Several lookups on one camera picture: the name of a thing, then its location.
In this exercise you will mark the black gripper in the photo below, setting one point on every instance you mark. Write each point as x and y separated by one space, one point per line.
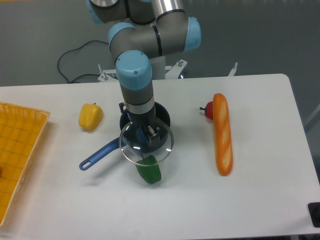
147 135

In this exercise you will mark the glass pot lid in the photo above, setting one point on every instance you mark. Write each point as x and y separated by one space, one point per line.
146 146

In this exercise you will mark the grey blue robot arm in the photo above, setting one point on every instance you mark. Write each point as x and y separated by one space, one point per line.
144 30

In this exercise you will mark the dark blue saucepan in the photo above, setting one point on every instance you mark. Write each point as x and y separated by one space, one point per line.
160 112

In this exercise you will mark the green bell pepper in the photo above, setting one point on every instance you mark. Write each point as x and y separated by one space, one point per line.
149 170

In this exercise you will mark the yellow bell pepper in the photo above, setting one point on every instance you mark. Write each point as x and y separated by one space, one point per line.
90 116

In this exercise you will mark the red tomato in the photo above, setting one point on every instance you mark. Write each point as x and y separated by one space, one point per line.
208 110

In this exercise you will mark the orange baguette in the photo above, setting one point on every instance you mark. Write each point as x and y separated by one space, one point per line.
222 134

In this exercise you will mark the yellow plastic basket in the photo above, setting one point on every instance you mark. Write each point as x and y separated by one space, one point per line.
20 130

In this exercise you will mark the black object at table edge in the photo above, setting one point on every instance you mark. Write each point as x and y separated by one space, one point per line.
314 211

